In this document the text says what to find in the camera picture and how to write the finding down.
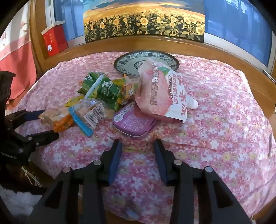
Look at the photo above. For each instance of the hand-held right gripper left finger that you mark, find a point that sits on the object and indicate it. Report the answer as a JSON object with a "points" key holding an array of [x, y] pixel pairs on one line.
{"points": [[114, 159]]}

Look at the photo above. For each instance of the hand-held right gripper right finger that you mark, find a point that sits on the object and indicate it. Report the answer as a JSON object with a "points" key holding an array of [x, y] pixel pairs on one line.
{"points": [[160, 157]]}

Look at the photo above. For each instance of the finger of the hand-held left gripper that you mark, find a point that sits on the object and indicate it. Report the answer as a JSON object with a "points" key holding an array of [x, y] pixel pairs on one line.
{"points": [[32, 114], [43, 137]]}

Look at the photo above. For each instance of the orange snack packet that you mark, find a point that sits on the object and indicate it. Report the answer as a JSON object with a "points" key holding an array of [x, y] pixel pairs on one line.
{"points": [[58, 120]]}

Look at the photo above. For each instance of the purple tin box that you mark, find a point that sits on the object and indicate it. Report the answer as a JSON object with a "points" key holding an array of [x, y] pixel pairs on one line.
{"points": [[129, 125]]}

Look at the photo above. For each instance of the green pea snack packet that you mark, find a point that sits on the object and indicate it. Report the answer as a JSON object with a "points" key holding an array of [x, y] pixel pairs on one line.
{"points": [[86, 83], [110, 92]]}

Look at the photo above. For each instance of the patterned ceramic plate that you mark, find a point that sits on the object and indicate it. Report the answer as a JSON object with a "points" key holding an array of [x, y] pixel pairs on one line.
{"points": [[127, 62]]}

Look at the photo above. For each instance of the small yellow snack packet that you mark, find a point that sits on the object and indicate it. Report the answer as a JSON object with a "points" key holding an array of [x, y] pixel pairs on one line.
{"points": [[74, 101]]}

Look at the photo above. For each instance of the white fluffy rug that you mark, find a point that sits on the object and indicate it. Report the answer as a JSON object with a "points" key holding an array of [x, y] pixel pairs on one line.
{"points": [[17, 200]]}

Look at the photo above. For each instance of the red white cloth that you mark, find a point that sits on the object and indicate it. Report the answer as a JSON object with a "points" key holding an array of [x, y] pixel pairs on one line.
{"points": [[17, 64]]}

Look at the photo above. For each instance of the pink floral tablecloth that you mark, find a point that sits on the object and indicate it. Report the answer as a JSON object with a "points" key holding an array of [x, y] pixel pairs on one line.
{"points": [[215, 129]]}

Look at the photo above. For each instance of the yellow jelly cup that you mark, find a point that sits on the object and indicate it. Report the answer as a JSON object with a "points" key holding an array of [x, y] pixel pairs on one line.
{"points": [[128, 89]]}

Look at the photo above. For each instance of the red box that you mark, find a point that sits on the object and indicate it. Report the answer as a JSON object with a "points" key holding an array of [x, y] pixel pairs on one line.
{"points": [[55, 42]]}

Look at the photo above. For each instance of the blue glass window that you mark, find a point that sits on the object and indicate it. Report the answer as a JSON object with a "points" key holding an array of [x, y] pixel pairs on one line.
{"points": [[73, 21], [237, 28]]}

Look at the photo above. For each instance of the sunflower field painting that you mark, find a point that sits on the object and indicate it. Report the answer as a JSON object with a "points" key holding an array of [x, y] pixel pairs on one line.
{"points": [[140, 21]]}

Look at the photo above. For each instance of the wooden frame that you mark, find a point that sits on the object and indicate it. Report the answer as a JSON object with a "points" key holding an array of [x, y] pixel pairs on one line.
{"points": [[107, 46]]}

